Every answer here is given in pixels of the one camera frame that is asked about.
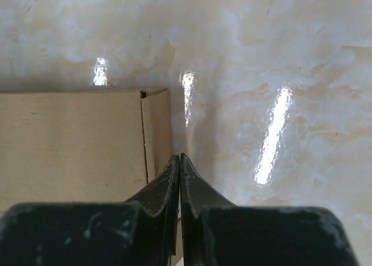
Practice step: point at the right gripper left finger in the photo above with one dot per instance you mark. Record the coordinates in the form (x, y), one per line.
(141, 230)

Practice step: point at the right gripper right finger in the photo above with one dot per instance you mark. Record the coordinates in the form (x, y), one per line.
(218, 232)

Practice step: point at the brown cardboard box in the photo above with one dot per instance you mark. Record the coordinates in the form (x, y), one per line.
(93, 146)

